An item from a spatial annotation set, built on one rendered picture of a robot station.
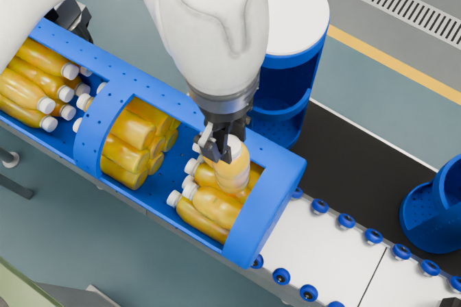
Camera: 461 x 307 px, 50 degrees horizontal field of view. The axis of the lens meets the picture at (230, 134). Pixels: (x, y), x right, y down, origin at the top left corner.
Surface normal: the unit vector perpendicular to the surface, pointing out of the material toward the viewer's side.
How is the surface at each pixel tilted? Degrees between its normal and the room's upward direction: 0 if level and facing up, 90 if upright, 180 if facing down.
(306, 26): 0
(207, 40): 76
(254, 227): 31
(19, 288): 1
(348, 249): 0
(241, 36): 81
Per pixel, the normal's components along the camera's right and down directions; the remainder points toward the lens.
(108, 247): -0.04, -0.35
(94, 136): -0.31, 0.15
